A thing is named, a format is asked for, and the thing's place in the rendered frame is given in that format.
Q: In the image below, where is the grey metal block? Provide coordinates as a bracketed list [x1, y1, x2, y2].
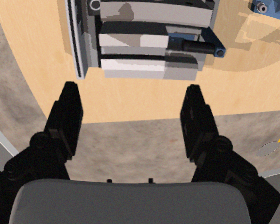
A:
[99, 22, 169, 71]

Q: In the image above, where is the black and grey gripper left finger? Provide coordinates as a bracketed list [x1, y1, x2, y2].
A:
[0, 81, 84, 224]

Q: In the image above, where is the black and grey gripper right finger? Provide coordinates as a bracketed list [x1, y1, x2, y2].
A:
[180, 84, 280, 224]

